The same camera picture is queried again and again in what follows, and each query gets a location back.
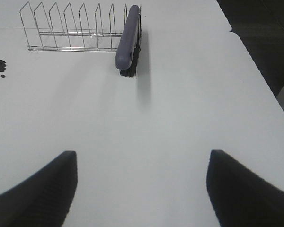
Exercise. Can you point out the purple hand brush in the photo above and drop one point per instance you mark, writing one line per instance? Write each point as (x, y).
(128, 51)

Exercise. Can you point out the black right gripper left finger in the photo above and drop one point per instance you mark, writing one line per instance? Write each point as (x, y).
(44, 199)

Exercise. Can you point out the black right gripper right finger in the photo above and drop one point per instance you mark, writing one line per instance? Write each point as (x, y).
(239, 197)

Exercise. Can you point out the chrome wire dish rack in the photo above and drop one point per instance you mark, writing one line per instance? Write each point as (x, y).
(55, 27)

